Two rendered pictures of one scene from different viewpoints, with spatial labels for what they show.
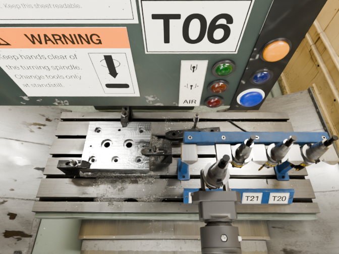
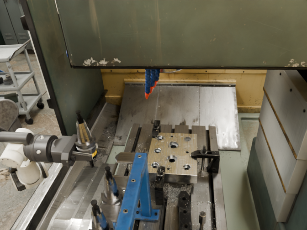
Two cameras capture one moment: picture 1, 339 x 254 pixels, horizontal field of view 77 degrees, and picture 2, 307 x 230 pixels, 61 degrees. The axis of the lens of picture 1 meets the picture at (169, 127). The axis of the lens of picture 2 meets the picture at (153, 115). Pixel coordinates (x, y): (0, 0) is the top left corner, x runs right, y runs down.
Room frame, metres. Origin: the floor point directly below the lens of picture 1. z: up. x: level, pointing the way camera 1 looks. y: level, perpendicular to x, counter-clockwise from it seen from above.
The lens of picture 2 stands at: (0.47, -0.70, 1.82)
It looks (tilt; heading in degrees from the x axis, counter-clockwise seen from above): 33 degrees down; 99
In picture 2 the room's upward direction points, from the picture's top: 3 degrees counter-clockwise
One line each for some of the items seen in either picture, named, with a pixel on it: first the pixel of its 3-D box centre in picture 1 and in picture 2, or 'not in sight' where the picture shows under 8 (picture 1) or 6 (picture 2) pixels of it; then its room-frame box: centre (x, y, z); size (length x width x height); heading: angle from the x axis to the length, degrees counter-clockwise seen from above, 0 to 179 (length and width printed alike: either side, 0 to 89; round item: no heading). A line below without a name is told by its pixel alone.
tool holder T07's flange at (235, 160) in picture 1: (241, 154); (112, 196); (0.26, -0.23, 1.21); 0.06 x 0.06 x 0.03
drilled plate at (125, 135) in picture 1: (118, 146); (172, 155); (0.41, 0.23, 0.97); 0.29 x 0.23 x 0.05; 89
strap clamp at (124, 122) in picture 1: (126, 116); (204, 158); (0.56, 0.21, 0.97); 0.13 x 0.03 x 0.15; 179
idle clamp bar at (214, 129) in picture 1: (192, 135); (185, 223); (0.47, -0.11, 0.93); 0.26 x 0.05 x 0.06; 94
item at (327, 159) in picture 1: (328, 154); not in sight; (0.26, -0.50, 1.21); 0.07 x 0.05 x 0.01; 179
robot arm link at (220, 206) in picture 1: (218, 218); (58, 148); (0.06, -0.11, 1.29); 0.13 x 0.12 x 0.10; 89
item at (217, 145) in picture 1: (223, 153); (117, 182); (0.26, -0.17, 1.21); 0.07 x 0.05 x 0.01; 179
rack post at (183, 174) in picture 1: (185, 156); (144, 190); (0.32, -0.06, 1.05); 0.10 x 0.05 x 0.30; 179
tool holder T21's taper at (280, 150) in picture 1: (282, 147); (98, 220); (0.26, -0.34, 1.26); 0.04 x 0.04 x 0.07
